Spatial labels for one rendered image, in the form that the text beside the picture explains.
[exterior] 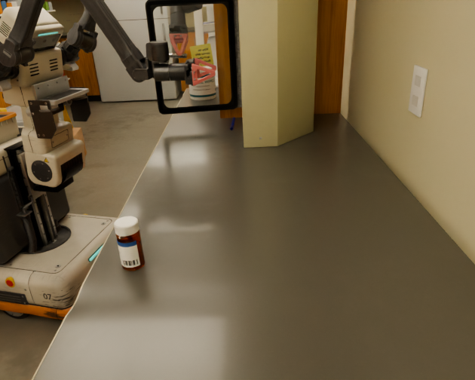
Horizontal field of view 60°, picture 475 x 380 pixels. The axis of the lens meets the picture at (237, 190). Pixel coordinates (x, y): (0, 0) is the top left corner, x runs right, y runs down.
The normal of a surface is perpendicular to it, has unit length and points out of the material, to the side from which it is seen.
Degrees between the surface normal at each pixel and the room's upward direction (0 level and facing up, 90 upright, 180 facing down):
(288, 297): 0
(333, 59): 90
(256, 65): 90
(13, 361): 0
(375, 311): 0
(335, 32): 90
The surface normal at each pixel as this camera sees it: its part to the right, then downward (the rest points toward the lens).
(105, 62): 0.00, 0.43
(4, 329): -0.04, -0.90
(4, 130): 0.97, 0.10
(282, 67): 0.71, 0.28
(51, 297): -0.25, 0.43
